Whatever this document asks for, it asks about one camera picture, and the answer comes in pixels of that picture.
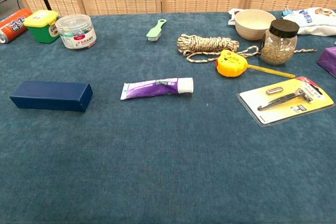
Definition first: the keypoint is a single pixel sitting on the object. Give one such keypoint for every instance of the toothpaste tube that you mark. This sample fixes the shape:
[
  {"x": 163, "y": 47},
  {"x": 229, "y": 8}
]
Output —
[{"x": 152, "y": 89}]

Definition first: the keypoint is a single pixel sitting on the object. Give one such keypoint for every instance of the blue tablecloth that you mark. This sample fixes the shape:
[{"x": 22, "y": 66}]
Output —
[{"x": 157, "y": 155}]

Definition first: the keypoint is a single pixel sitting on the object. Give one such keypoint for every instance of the green plastic spatula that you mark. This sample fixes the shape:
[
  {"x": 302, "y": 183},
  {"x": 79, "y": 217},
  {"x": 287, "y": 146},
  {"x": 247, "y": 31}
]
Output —
[{"x": 155, "y": 33}]

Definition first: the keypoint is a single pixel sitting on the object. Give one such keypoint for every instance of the yellow tape measure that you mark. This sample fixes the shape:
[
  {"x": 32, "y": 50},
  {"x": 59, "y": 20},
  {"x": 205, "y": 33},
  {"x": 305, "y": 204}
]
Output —
[{"x": 231, "y": 64}]

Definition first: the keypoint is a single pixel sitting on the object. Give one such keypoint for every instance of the red white snack packet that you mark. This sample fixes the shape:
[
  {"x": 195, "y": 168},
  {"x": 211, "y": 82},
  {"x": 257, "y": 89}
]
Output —
[{"x": 232, "y": 15}]

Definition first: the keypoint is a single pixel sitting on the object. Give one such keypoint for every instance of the beige bowl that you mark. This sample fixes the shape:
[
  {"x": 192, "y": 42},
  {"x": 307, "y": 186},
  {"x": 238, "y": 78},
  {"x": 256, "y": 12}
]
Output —
[{"x": 252, "y": 26}]

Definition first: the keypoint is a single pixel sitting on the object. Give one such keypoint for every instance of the clear round tub of clips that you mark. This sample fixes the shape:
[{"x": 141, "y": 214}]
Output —
[{"x": 76, "y": 33}]

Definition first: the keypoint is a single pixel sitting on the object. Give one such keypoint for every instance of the razor in yellow blister pack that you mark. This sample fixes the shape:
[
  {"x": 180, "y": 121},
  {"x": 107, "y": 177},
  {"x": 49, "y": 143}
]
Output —
[{"x": 283, "y": 100}]

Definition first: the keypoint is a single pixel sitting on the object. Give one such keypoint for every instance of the dark blue rectangular box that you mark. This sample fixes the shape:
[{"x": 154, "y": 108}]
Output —
[{"x": 50, "y": 95}]

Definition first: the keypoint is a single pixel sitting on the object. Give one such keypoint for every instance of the glass jar black lid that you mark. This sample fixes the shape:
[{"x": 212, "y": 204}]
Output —
[{"x": 278, "y": 48}]

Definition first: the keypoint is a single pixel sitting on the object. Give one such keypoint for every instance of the green container yellow lid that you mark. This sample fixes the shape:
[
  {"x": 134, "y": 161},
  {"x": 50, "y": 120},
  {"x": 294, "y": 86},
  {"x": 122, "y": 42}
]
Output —
[{"x": 42, "y": 28}]

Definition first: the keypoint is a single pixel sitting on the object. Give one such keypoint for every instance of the blue binder clip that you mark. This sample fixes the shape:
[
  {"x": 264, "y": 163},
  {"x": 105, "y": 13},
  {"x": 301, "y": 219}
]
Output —
[{"x": 286, "y": 12}]

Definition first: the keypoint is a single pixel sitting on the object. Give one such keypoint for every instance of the purple small box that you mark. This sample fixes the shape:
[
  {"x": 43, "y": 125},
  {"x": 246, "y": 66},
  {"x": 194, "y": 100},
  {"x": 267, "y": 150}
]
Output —
[{"x": 328, "y": 58}]

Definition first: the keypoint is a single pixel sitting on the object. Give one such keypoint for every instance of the white powder bag blue print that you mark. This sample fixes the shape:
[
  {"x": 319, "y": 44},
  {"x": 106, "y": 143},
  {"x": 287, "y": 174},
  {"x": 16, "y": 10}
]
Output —
[{"x": 315, "y": 22}]

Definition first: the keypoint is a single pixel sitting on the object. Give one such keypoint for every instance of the red soda can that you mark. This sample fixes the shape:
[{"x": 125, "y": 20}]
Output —
[{"x": 13, "y": 28}]

